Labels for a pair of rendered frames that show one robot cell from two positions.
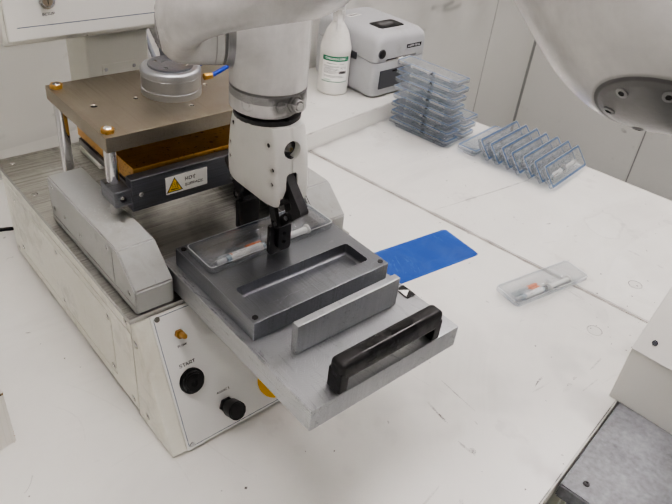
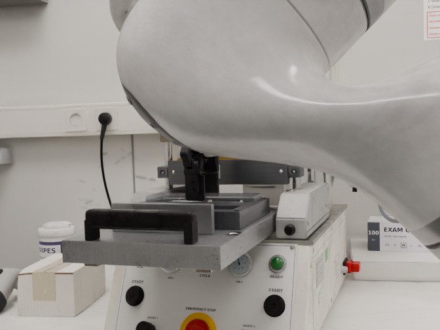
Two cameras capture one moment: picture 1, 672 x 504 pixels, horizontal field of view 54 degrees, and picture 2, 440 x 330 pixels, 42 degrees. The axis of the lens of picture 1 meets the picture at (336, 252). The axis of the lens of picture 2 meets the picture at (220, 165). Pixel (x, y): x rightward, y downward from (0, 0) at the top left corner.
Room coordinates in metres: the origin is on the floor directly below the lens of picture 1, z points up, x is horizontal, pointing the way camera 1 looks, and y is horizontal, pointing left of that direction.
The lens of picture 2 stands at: (0.30, -0.75, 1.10)
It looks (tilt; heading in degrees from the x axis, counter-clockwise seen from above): 3 degrees down; 64
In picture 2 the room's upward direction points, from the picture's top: 2 degrees counter-clockwise
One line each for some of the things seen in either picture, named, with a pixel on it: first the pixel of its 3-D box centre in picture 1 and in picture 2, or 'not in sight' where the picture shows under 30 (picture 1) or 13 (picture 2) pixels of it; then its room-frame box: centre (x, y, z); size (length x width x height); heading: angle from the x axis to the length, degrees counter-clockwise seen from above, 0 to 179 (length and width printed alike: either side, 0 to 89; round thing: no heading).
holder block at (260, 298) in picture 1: (282, 263); (194, 211); (0.65, 0.06, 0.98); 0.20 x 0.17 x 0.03; 134
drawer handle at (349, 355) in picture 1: (388, 346); (139, 225); (0.52, -0.07, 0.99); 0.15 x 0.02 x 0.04; 134
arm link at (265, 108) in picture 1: (269, 96); not in sight; (0.68, 0.09, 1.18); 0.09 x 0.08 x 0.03; 45
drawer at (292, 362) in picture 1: (306, 291); (183, 223); (0.62, 0.03, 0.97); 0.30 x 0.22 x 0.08; 44
